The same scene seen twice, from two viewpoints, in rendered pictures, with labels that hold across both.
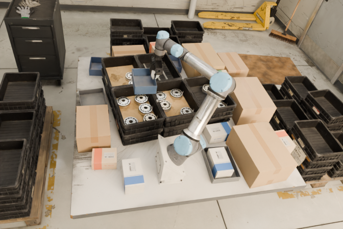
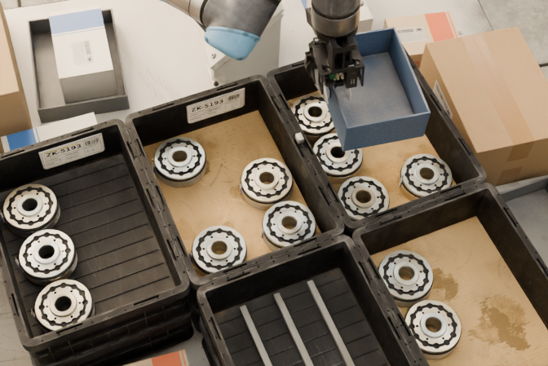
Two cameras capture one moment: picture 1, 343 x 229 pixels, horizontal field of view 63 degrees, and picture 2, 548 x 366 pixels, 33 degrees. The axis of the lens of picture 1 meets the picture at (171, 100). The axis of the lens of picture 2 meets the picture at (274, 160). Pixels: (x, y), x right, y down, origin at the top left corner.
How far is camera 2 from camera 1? 2.55 m
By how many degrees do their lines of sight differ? 81
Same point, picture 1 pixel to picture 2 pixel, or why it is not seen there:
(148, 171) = (292, 40)
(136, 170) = not seen: outside the picture
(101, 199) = not seen: outside the picture
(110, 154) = (408, 37)
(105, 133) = (440, 46)
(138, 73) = (399, 130)
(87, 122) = (510, 77)
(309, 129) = not seen: outside the picture
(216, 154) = (90, 52)
